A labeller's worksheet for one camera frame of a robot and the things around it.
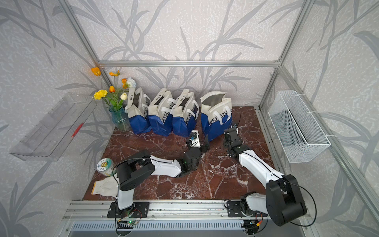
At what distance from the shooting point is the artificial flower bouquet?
86cm

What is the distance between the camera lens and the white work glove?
803mm

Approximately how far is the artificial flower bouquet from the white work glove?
1.45 ft
